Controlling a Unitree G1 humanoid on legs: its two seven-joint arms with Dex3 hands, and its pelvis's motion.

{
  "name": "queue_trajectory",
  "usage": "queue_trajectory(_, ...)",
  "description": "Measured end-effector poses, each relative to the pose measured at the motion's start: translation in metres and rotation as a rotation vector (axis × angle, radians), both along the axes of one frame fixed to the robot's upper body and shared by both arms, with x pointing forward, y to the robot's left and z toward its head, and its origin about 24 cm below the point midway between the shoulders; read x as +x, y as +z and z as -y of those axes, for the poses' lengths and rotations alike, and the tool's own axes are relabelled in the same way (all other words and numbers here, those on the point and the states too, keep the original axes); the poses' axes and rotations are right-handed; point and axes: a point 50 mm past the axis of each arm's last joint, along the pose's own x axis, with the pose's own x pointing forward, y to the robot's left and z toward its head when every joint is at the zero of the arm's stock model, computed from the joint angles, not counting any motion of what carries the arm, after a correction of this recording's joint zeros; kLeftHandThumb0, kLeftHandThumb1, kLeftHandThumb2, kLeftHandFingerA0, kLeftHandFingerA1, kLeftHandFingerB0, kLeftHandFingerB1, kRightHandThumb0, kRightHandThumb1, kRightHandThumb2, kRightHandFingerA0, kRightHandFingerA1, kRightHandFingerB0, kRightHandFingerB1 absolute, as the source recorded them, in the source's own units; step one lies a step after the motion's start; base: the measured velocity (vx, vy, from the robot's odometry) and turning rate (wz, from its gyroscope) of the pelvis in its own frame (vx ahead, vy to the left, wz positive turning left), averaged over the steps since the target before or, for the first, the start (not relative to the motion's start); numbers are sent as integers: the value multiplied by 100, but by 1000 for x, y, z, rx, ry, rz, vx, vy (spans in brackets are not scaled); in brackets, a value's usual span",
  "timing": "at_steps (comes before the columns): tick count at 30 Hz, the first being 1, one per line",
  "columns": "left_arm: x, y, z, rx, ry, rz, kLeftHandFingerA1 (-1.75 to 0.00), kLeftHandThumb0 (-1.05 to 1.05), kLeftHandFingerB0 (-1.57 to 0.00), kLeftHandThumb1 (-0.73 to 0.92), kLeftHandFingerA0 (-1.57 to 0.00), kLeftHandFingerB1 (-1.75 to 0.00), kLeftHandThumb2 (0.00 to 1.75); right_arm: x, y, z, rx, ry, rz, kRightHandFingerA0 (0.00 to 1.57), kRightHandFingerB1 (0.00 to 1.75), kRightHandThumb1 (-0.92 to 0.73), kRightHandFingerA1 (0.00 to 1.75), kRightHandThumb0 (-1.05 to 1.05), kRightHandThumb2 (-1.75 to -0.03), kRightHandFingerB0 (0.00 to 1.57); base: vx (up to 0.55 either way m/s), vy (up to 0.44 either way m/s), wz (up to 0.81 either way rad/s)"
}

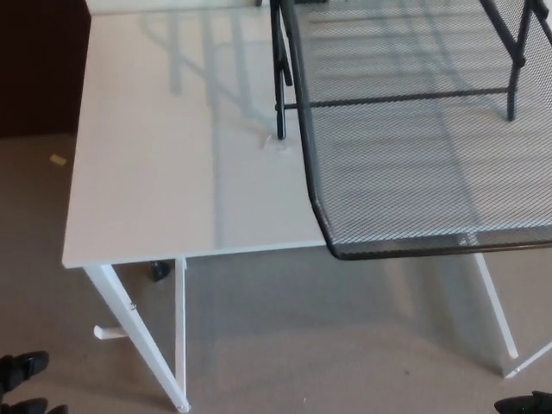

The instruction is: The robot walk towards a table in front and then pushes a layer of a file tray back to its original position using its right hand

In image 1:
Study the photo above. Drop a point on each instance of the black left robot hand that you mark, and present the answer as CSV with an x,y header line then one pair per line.
x,y
21,366

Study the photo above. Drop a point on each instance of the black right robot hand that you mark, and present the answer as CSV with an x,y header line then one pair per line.
x,y
526,406

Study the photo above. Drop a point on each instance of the black mesh sliding tray layer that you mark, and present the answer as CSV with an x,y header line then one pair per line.
x,y
388,172

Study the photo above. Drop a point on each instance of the white hook on table leg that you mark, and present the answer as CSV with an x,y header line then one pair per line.
x,y
108,334

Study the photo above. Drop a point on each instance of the black knob under table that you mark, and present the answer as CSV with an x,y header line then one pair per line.
x,y
159,271

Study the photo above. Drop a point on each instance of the yellow tape piece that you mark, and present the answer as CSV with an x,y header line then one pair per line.
x,y
58,159

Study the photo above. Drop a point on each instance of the dark brown cabinet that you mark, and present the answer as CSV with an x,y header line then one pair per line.
x,y
39,64

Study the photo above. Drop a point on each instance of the black box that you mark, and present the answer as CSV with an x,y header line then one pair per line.
x,y
310,1

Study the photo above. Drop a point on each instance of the white table leg frame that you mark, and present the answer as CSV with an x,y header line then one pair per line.
x,y
497,310
129,319

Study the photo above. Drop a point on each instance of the black file tray frame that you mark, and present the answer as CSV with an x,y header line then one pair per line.
x,y
281,108

